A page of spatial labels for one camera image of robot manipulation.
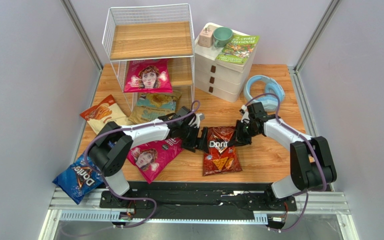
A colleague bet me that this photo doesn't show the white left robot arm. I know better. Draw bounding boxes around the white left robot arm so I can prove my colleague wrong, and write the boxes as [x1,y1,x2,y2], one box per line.
[83,106,205,201]

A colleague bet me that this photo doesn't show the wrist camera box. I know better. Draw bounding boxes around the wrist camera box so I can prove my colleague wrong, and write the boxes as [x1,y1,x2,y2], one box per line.
[190,113,205,129]
[239,105,250,122]

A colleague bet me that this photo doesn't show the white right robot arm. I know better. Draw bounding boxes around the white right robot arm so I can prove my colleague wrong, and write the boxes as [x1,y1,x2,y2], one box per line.
[229,102,337,209]

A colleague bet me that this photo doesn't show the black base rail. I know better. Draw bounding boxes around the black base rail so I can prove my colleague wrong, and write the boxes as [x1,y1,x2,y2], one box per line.
[99,181,299,221]

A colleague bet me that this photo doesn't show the light blue headphones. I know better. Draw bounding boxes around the light blue headphones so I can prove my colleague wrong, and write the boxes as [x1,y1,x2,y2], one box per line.
[243,75,285,112]

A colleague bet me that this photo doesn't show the white wire wooden shelf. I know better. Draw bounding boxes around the white wire wooden shelf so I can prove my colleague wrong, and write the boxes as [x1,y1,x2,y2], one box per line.
[102,3,195,106]

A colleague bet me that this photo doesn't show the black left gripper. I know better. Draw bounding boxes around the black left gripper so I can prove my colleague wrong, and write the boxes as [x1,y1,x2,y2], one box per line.
[178,125,210,155]

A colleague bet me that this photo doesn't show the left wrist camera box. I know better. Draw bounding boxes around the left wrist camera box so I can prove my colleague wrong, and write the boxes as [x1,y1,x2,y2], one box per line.
[190,113,205,129]

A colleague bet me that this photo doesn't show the tan kettle chips bag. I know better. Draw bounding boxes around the tan kettle chips bag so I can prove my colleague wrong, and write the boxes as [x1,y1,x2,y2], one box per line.
[128,90,182,124]

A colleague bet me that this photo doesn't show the green mug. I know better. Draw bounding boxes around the green mug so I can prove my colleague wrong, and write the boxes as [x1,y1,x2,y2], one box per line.
[213,27,234,48]

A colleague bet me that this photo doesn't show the red Doritos bag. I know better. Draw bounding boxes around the red Doritos bag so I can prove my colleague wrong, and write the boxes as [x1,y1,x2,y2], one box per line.
[202,126,243,176]

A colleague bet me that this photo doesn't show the green treehouse book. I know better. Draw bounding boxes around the green treehouse book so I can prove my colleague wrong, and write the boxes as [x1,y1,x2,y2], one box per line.
[215,35,260,65]

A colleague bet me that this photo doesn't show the blue Doritos bag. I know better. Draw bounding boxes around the blue Doritos bag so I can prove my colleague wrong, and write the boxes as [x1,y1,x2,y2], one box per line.
[52,154,104,205]

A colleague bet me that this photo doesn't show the pink real chips bag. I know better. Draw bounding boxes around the pink real chips bag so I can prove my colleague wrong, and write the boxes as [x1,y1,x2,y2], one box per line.
[124,58,173,93]
[127,138,183,184]

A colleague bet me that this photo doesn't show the cream orange chips bag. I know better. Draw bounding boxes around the cream orange chips bag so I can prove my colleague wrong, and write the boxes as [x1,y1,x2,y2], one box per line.
[79,94,131,135]

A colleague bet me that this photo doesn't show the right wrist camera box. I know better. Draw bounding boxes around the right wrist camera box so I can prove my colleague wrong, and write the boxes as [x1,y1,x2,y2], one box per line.
[239,105,250,122]

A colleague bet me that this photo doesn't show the white drawer cabinet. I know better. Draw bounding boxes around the white drawer cabinet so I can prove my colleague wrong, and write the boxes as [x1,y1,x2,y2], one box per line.
[194,30,257,103]

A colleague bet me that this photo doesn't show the pink cube adapter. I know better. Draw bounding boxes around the pink cube adapter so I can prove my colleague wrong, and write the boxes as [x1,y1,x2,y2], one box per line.
[198,26,215,48]

